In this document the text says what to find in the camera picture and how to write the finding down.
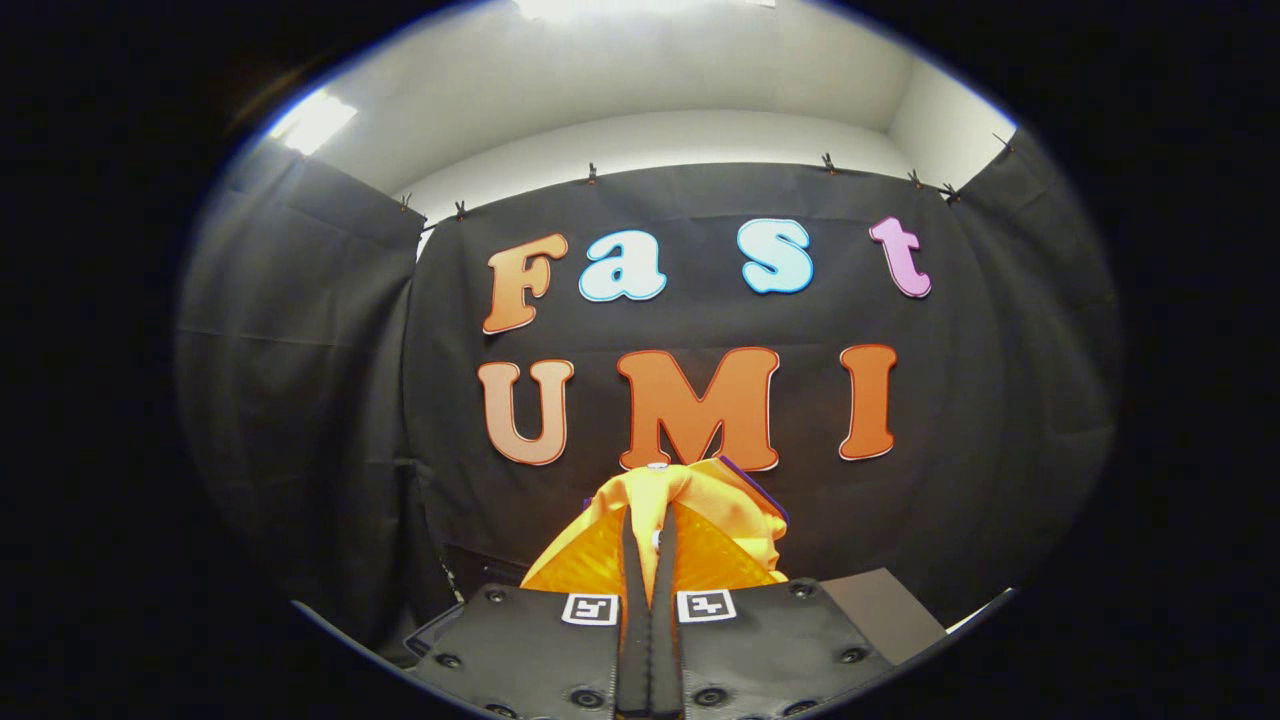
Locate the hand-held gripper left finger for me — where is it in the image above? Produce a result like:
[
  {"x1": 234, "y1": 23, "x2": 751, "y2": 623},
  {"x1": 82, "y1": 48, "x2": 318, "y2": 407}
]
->
[{"x1": 405, "y1": 506, "x2": 651, "y2": 720}]

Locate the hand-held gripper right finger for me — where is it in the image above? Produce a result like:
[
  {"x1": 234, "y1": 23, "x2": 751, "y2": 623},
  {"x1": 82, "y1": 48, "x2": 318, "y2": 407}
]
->
[{"x1": 650, "y1": 505, "x2": 896, "y2": 720}]

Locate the yellow polo shirt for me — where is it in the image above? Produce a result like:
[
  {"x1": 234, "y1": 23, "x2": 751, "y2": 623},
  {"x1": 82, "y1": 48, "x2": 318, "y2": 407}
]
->
[{"x1": 520, "y1": 455, "x2": 791, "y2": 606}]

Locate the black backdrop cloth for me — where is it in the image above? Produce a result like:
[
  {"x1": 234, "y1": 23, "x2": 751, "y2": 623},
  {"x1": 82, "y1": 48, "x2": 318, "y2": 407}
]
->
[{"x1": 175, "y1": 125, "x2": 1121, "y2": 661}]

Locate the ceiling light panel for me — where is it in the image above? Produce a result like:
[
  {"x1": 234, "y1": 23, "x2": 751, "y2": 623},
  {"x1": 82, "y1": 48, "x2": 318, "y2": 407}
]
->
[
  {"x1": 515, "y1": 0, "x2": 776, "y2": 21},
  {"x1": 268, "y1": 90, "x2": 359, "y2": 156}
]

